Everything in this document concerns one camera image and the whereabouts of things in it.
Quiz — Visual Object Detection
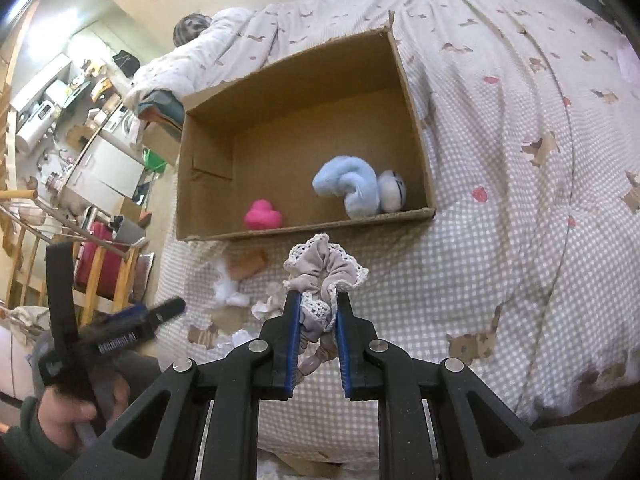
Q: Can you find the beige lace scrunchie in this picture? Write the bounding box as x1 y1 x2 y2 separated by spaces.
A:
283 233 369 384

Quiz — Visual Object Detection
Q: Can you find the tan soft cylinder toy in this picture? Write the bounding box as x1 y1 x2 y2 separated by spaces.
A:
228 249 268 282

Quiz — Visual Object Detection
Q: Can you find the dark green sleeve forearm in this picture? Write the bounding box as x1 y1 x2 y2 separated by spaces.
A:
1 396 76 480

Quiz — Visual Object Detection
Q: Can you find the person's left hand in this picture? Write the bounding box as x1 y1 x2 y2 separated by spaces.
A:
38 375 130 454

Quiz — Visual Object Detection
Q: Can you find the white crumpled tissue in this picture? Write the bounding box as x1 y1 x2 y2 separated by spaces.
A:
250 295 285 322

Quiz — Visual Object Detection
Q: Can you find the white cotton fluff piece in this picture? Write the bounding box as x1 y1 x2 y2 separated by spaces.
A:
213 259 250 309

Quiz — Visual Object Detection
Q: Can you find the pink rubber duck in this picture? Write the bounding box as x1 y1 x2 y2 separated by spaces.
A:
244 200 283 231

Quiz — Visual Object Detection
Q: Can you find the light blue plush toy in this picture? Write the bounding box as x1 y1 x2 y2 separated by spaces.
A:
311 155 407 220

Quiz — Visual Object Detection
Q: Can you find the white kitchen cabinet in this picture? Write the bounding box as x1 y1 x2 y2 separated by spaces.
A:
60 104 144 216

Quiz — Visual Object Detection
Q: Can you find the open cardboard box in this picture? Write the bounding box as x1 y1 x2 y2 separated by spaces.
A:
176 27 436 240

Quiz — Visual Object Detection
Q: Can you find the green plastic object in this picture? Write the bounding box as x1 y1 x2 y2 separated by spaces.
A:
143 148 166 174

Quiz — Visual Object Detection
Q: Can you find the cardboard box beside bed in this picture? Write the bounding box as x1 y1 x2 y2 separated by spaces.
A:
142 122 180 166

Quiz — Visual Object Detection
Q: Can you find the dog print bed cover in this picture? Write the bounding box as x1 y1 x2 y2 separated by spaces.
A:
122 0 640 466

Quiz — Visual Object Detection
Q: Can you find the striped grey pillow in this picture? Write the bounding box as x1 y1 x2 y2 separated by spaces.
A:
172 13 213 47

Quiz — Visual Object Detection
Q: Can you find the wooden chair frame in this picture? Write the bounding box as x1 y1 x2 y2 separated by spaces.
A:
1 190 146 325

